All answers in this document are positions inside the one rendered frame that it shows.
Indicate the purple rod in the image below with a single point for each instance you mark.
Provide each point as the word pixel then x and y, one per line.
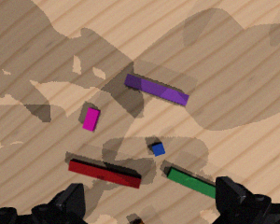
pixel 156 89

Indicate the small magenta block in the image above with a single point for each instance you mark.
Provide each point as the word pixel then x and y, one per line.
pixel 91 119

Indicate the orange rod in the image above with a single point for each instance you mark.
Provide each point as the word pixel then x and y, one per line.
pixel 140 221

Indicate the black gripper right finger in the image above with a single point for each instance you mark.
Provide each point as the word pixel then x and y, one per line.
pixel 228 193

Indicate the green rod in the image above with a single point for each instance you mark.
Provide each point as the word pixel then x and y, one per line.
pixel 192 182

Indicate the red rod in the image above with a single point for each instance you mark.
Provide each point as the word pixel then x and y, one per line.
pixel 104 173

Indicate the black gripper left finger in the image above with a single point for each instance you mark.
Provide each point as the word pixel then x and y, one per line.
pixel 72 199

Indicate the small blue block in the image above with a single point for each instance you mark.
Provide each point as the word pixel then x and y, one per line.
pixel 158 149

